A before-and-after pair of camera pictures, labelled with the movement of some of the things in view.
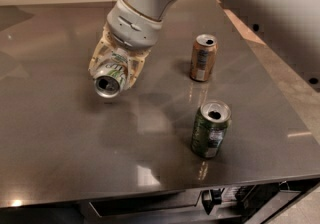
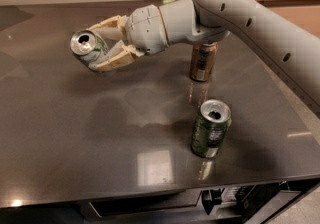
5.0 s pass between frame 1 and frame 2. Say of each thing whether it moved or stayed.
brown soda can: stayed
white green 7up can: moved
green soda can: stayed
